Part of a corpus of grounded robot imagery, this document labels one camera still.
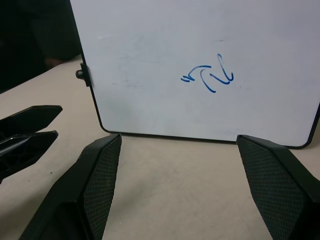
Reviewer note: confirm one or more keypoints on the black-framed whiteboard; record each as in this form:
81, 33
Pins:
160, 50

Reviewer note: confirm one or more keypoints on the black whiteboard stand knob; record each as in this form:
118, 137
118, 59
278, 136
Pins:
83, 74

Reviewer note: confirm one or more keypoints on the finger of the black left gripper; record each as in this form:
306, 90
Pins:
22, 152
32, 118

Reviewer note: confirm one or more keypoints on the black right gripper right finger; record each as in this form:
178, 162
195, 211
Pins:
272, 180

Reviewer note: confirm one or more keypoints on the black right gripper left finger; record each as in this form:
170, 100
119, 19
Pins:
97, 180

